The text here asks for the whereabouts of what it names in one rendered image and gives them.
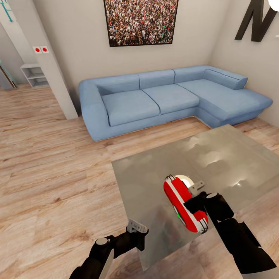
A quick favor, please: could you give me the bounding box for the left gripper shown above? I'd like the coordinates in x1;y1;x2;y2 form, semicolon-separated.
120;227;149;253

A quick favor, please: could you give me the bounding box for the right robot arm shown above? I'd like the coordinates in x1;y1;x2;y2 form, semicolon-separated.
183;181;279;279

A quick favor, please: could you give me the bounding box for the radio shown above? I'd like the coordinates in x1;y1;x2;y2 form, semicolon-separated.
164;176;208;234

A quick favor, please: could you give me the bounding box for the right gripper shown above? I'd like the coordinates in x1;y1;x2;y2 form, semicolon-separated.
183;191;207;214

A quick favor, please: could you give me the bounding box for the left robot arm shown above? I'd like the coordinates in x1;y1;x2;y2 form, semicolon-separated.
69;219;149;279

